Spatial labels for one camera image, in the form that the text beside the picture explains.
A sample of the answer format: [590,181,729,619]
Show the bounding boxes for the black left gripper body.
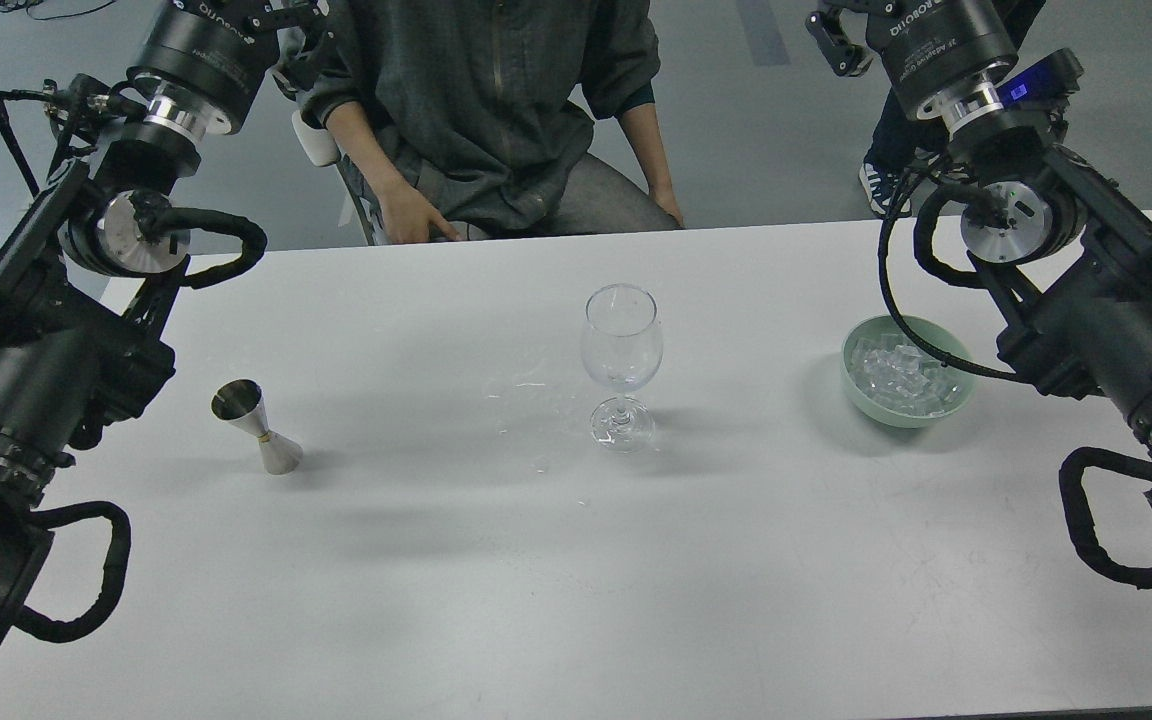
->
[126,1,282,135]

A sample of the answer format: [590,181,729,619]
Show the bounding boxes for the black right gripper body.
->
[867,1,1018,120]

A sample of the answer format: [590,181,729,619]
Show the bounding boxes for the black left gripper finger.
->
[271,1,338,96]

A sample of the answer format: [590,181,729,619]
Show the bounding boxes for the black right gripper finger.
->
[804,1,877,77]

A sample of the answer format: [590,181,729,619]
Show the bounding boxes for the steel cocktail jigger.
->
[210,379,303,475]

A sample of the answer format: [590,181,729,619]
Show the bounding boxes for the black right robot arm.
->
[805,1,1152,589]

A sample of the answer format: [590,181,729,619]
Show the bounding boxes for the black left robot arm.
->
[0,1,338,646]

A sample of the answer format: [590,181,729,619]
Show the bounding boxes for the clear ice cubes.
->
[846,333,968,416]

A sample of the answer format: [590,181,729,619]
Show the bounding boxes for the clear wine glass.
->
[581,283,664,454]

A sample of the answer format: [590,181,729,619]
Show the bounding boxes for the white office chair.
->
[279,91,388,247]

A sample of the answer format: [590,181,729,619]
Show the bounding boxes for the white sneaker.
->
[858,160,902,217]

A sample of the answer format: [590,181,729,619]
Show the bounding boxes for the seated person in grey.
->
[296,1,684,245]

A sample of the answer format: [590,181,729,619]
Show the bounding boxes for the green bowl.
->
[840,314,975,429]

